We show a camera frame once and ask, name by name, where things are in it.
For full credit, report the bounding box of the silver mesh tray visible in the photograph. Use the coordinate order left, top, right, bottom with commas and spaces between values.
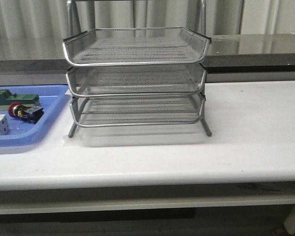
66, 63, 207, 97
69, 94, 205, 128
62, 27, 211, 67

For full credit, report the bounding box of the green terminal block module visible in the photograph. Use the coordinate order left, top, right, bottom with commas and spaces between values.
0, 89, 39, 111

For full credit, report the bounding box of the blue plastic tray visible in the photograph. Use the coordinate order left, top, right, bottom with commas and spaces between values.
0, 85, 70, 147

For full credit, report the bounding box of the grey metal rack frame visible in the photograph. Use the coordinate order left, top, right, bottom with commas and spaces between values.
67, 93, 212, 139

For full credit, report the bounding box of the red emergency stop button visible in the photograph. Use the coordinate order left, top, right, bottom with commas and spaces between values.
8, 102, 44, 124

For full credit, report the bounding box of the white table leg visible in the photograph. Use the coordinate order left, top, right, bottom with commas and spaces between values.
284, 206, 295, 235

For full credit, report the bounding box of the steel back counter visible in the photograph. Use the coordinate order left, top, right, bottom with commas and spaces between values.
0, 34, 295, 73

